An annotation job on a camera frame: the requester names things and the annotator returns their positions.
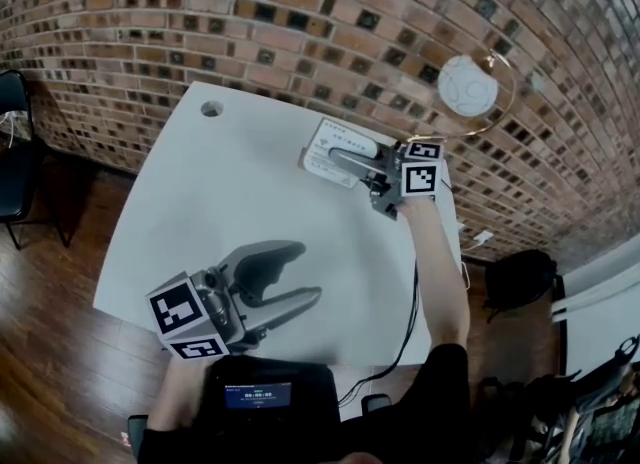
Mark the person's right forearm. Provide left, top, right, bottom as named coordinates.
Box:
left=398, top=195, right=472, bottom=356

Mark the white box with label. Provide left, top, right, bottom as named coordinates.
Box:
left=298, top=116, right=382, bottom=191

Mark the black cable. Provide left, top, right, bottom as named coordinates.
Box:
left=338, top=259, right=421, bottom=407

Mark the black office chair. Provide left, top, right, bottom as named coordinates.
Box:
left=478, top=334, right=640, bottom=464

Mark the person's left forearm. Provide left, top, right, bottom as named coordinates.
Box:
left=148, top=355, right=214, bottom=434

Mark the black backpack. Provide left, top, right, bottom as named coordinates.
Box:
left=482, top=249, right=565, bottom=323

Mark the black metal chair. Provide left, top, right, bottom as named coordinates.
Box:
left=0, top=68, right=72, bottom=252

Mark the person's black shirt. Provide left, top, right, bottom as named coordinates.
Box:
left=137, top=343, right=472, bottom=464

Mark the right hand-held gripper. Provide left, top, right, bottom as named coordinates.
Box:
left=326, top=139, right=445, bottom=222

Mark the black chest device with screen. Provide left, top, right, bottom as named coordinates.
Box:
left=206, top=355, right=342, bottom=464

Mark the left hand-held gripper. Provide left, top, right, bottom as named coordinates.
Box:
left=146, top=240, right=324, bottom=361

